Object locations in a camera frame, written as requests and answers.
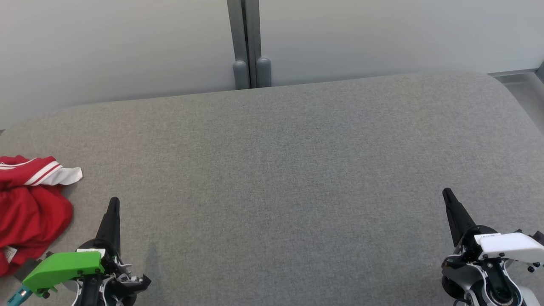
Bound red shorts with white stripe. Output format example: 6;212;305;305
0;184;74;277

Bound grey floor rail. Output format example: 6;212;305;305
487;62;544;85

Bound grey fabric sofa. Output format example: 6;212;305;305
0;70;544;306

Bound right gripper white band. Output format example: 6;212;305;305
441;188;544;267

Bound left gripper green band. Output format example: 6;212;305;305
22;197;151;297

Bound grey partition post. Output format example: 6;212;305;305
227;0;261;88

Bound left teal-plug camera cable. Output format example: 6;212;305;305
6;286;32;306

